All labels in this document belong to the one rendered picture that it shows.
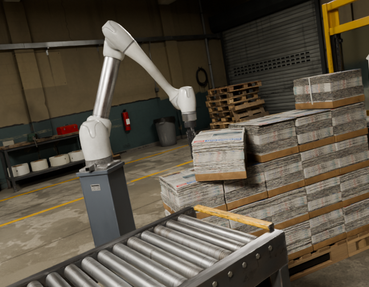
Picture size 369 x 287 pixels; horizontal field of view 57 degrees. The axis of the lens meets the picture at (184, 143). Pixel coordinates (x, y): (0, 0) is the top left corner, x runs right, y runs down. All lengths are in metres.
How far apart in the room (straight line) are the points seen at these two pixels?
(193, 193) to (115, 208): 0.45
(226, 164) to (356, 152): 1.08
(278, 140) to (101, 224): 1.18
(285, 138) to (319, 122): 0.28
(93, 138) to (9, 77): 6.47
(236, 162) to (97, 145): 0.77
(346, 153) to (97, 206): 1.68
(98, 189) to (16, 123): 6.37
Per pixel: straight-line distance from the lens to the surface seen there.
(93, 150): 1.94
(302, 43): 9.56
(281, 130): 2.21
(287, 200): 2.30
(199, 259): 1.18
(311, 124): 2.35
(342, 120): 2.52
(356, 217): 2.74
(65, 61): 8.70
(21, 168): 7.66
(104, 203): 1.98
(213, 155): 1.88
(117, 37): 2.03
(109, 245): 1.43
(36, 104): 8.27
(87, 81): 8.80
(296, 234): 2.41
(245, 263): 1.15
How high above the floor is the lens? 1.34
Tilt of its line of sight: 8 degrees down
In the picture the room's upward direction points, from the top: 10 degrees counter-clockwise
